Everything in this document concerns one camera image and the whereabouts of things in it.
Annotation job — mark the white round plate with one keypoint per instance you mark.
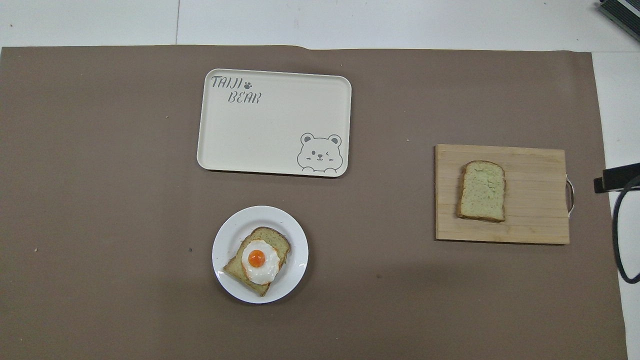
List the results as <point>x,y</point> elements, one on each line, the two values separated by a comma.
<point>227,240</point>

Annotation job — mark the bread slice under egg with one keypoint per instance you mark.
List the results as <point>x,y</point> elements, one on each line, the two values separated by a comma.
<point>280,241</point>

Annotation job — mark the cream tray with bear print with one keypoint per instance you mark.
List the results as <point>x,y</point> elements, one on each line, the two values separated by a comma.
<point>265,130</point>

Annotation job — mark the fried egg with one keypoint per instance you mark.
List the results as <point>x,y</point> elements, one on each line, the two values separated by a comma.
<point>260,261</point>

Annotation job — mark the plain bread slice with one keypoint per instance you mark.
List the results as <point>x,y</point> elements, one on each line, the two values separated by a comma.
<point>482,192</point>

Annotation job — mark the wooden cutting board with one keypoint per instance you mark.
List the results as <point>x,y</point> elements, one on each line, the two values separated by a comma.
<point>535,220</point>

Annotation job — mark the black stand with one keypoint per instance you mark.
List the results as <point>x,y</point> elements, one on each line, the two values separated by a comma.
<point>617,177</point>

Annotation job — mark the grey ribbed device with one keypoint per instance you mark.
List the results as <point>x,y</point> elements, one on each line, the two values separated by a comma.
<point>622,11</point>

